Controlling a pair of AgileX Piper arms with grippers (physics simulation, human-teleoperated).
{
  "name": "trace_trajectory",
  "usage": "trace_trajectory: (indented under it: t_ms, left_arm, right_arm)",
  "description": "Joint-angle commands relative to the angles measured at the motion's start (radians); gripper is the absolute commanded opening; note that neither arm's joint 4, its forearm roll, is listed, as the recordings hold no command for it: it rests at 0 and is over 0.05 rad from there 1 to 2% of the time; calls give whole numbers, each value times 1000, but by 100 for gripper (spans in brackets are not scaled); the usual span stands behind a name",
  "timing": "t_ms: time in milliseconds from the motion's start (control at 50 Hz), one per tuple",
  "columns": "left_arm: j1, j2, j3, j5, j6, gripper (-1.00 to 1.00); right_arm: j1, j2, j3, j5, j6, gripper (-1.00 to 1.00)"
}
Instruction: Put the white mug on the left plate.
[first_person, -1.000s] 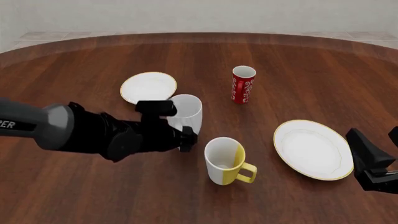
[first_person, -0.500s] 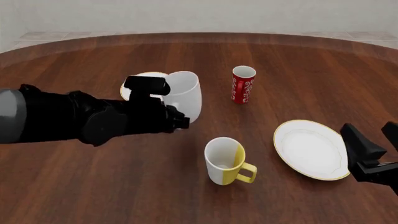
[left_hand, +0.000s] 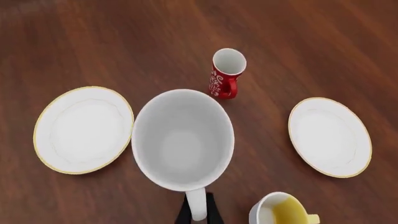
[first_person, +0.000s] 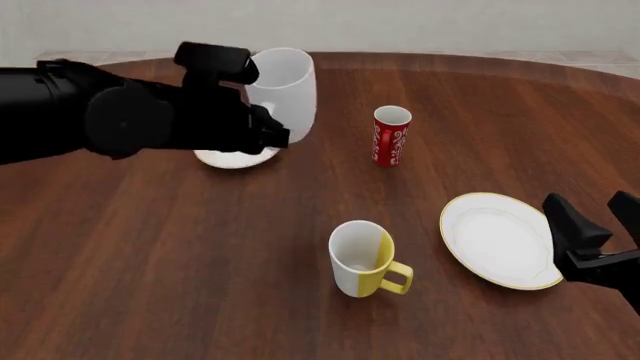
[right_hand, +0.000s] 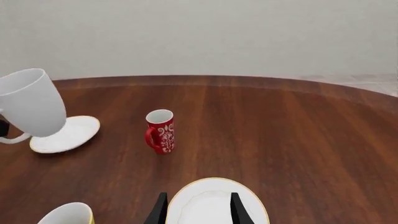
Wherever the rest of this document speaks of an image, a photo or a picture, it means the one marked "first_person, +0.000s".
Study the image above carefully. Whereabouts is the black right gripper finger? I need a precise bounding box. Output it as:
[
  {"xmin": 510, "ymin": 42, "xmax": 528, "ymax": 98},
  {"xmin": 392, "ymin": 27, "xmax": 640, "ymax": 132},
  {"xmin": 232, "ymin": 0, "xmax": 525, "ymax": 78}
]
[
  {"xmin": 542, "ymin": 192, "xmax": 614, "ymax": 261},
  {"xmin": 606, "ymin": 189, "xmax": 640, "ymax": 242}
]

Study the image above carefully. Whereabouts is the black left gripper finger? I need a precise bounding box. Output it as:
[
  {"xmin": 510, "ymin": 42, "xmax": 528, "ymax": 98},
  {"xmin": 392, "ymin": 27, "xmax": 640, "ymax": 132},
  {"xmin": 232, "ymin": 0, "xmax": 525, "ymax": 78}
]
[{"xmin": 248, "ymin": 103, "xmax": 292, "ymax": 151}]

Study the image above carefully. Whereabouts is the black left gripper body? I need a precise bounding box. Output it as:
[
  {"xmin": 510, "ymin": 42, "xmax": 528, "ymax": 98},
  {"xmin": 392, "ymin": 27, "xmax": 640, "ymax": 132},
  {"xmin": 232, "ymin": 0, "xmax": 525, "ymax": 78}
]
[{"xmin": 172, "ymin": 84, "xmax": 254, "ymax": 156}]

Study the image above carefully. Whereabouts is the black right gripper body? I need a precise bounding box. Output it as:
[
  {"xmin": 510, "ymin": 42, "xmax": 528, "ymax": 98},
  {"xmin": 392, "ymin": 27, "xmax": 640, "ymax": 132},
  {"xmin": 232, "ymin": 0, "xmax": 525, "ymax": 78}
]
[{"xmin": 557, "ymin": 248, "xmax": 640, "ymax": 317}]

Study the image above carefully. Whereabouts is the plain white plate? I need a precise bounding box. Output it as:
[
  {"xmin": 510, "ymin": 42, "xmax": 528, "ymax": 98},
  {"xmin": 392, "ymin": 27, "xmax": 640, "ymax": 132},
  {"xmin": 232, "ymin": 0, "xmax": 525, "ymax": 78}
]
[{"xmin": 193, "ymin": 145, "xmax": 282, "ymax": 170}]

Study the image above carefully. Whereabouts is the white plate with gold rim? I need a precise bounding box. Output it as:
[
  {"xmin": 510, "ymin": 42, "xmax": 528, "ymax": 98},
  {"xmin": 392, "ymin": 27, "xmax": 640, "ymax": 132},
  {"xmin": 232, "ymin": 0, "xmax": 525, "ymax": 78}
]
[{"xmin": 439, "ymin": 192, "xmax": 565, "ymax": 291}]

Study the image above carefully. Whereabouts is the red patterned mug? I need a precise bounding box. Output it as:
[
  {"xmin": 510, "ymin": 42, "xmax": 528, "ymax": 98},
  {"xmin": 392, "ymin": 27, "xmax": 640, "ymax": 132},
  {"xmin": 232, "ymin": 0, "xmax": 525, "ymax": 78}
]
[{"xmin": 370, "ymin": 105, "xmax": 413, "ymax": 168}]

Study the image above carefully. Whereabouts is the white and yellow mug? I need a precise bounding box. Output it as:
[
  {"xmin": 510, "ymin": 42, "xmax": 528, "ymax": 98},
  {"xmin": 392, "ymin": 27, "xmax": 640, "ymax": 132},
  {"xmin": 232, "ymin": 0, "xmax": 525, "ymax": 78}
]
[{"xmin": 327, "ymin": 219, "xmax": 415, "ymax": 299}]

